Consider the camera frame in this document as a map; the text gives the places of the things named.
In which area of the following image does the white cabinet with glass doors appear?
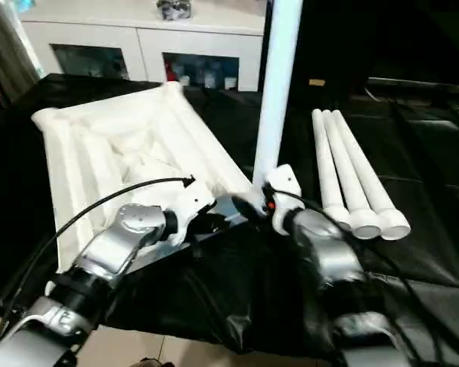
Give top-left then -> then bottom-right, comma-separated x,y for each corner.
21,0 -> 267,93

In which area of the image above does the dark grey curtain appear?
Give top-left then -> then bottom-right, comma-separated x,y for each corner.
0,0 -> 39,101

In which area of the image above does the white plastic table leg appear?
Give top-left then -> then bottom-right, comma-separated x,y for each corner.
312,109 -> 353,231
330,109 -> 412,242
321,109 -> 383,241
251,0 -> 304,215

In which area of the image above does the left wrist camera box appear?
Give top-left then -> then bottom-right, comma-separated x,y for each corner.
164,186 -> 216,246

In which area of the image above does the black mat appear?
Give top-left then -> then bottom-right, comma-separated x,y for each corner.
0,72 -> 459,367

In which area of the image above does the white plastic table top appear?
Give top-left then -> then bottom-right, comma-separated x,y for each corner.
30,82 -> 262,282

